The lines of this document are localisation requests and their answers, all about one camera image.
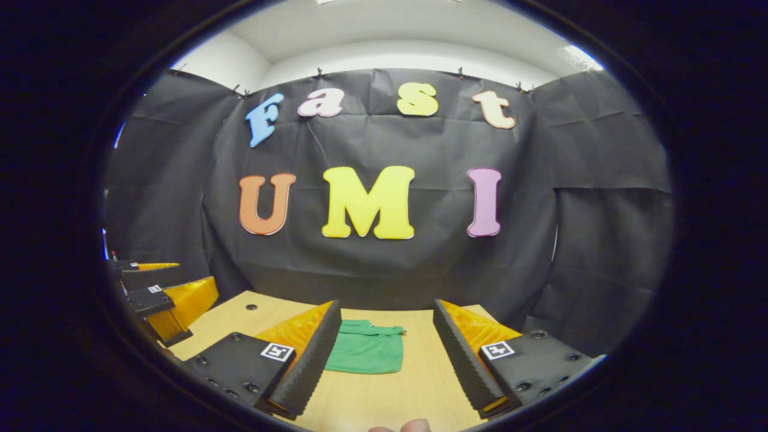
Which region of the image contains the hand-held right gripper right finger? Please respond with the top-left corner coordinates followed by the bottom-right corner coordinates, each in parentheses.
top-left (432, 298), bottom-right (607, 421)

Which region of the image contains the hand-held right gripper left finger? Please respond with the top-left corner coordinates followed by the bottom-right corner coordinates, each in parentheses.
top-left (180, 299), bottom-right (343, 421)

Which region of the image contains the green T-shirt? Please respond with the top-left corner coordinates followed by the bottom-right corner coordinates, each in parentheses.
top-left (324, 319), bottom-right (407, 376)

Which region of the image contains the ceiling light panel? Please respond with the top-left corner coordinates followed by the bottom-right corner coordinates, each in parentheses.
top-left (557, 44), bottom-right (604, 72)

